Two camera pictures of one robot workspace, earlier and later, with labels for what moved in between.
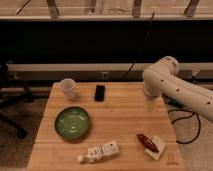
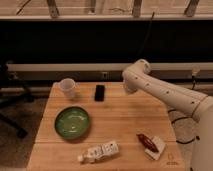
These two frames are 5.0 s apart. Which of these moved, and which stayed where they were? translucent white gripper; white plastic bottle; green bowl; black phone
Moved: translucent white gripper
Stayed: green bowl; black phone; white plastic bottle
